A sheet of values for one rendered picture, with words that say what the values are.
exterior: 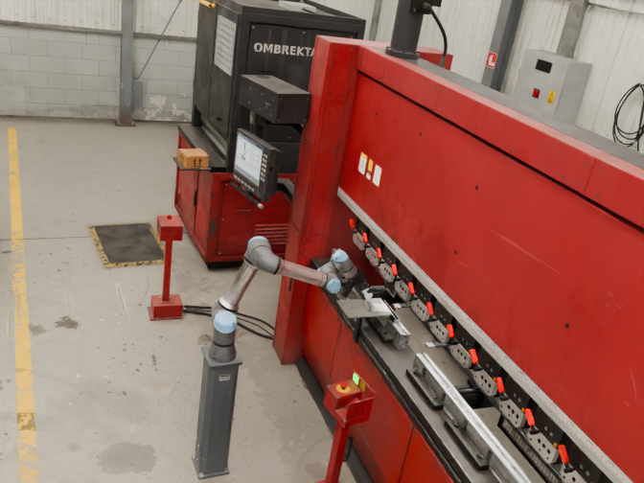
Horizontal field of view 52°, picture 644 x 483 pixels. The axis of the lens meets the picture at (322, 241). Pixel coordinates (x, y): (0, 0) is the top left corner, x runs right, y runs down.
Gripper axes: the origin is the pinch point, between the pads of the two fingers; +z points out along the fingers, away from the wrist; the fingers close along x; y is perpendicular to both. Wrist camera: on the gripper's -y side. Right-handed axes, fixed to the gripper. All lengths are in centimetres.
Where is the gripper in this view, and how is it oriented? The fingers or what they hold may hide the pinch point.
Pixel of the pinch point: (365, 300)
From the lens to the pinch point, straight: 368.3
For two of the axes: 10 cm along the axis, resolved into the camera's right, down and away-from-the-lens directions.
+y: 8.4, -5.4, -0.6
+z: 5.0, 7.2, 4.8
